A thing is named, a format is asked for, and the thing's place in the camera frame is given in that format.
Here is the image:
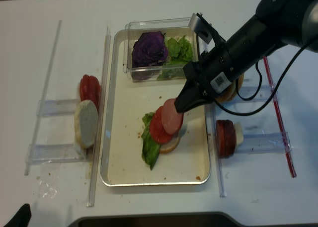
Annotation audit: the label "clear upper left track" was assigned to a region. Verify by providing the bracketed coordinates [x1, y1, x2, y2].
[36, 99, 79, 117]

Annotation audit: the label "clear lower right track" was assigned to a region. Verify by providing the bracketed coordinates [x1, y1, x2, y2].
[235, 132, 293, 154]

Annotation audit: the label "clear left inner rail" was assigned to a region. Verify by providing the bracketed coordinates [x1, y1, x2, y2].
[86, 26, 111, 208]

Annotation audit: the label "clear track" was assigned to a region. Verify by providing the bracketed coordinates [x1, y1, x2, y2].
[36, 99, 79, 117]
[25, 144, 89, 165]
[235, 132, 293, 154]
[233, 85, 274, 103]

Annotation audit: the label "clear lower left track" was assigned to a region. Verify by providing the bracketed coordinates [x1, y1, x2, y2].
[25, 144, 89, 165]

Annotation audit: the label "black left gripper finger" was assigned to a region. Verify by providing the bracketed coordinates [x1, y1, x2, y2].
[4, 203, 31, 227]

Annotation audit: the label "white pusher block right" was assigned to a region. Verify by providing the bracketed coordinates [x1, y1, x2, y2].
[234, 122, 243, 147]

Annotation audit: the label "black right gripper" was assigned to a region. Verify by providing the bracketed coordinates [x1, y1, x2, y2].
[174, 50, 224, 113]

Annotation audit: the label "clear right inner rail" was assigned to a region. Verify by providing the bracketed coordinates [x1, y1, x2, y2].
[207, 104, 227, 198]

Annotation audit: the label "green lettuce leaf on tray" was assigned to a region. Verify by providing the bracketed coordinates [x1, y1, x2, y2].
[141, 112, 160, 170]

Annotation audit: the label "clear left outer rail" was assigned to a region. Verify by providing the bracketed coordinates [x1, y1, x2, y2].
[24, 20, 63, 176]

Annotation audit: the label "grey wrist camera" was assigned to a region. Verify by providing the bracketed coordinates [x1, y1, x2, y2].
[188, 13, 220, 44]

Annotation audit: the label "black cable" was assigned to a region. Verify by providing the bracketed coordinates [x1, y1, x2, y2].
[196, 33, 310, 116]

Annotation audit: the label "red tomato slices stack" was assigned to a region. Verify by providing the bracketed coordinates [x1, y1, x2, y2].
[79, 75, 101, 111]

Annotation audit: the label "green lettuce in container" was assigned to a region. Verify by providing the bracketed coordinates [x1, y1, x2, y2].
[157, 35, 193, 80]

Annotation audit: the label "bottom bun on tray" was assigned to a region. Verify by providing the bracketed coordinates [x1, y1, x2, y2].
[159, 133, 180, 154]

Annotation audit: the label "purple cabbage leaves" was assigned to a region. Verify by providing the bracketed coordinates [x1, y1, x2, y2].
[132, 31, 168, 70]

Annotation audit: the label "clear rail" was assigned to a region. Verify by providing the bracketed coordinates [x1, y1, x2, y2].
[86, 26, 111, 208]
[24, 20, 63, 176]
[207, 104, 227, 198]

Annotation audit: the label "clear upper right track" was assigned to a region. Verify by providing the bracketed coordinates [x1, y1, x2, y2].
[233, 85, 274, 103]

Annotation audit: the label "red plastic rail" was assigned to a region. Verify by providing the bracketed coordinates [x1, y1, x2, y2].
[263, 57, 297, 178]

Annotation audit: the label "clear plastic container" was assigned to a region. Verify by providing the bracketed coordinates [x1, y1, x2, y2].
[123, 17, 198, 82]

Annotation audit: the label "white bread bun slice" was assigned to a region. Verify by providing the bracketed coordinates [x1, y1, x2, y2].
[74, 100, 98, 149]

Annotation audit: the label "tomato slice on bun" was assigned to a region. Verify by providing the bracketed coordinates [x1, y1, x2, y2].
[149, 106, 172, 145]

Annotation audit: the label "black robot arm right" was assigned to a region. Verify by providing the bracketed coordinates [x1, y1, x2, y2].
[174, 0, 318, 113]

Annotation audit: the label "pink meat patty slice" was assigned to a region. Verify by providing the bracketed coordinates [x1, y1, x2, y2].
[161, 99, 183, 135]

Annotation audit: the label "stacked meat patty slices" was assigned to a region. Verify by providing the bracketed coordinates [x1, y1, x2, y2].
[216, 120, 236, 158]

